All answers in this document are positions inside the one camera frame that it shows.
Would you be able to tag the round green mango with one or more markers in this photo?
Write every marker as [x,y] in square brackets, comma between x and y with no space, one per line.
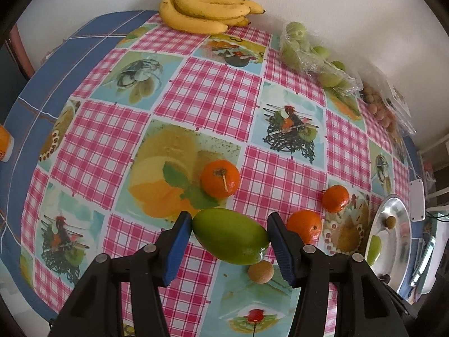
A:
[373,249]

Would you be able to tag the small tangerine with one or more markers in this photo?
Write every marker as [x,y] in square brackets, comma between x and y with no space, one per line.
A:
[335,198]

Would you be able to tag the yellow banana bunch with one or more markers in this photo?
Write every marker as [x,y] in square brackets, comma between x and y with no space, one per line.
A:
[207,12]

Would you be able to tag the round metal plate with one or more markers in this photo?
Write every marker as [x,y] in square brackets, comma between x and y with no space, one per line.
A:
[394,242]

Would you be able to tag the pile of tan longans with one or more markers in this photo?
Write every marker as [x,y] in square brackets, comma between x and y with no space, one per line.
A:
[379,107]

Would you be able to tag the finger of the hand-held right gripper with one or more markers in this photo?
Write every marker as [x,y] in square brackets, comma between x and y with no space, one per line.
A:
[394,293]

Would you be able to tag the bag of green apples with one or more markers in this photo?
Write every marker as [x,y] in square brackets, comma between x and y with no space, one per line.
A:
[312,66]

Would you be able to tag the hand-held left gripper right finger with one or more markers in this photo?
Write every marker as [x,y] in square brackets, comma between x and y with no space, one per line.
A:
[282,252]

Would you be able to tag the pile of small green fruits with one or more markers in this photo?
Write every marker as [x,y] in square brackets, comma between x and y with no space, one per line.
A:
[298,47]

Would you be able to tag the white plastic device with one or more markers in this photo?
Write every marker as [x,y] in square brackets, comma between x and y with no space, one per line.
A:
[417,200]

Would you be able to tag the checkered printed tablecloth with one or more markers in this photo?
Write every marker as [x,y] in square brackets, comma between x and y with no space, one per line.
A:
[105,140]

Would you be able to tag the pink board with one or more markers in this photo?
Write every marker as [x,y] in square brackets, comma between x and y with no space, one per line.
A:
[21,49]

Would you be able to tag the large tangerine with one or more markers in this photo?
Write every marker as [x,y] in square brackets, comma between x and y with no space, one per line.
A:
[304,226]

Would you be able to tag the white shelf unit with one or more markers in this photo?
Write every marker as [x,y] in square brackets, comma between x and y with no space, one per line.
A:
[433,151]

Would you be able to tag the clear plastic lidded container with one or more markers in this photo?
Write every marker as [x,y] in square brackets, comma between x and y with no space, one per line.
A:
[400,105]

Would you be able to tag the brown longan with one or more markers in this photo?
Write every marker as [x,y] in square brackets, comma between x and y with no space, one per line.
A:
[390,222]
[260,272]

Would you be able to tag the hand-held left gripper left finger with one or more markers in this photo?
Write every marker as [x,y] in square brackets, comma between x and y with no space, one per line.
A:
[177,249]

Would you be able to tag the long green mango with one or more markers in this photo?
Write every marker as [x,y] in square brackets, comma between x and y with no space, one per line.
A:
[231,237]

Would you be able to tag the tangerine with stem stick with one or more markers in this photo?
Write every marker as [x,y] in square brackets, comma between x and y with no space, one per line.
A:
[220,178]

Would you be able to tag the orange plastic cup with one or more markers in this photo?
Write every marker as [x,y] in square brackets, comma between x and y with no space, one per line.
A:
[5,144]

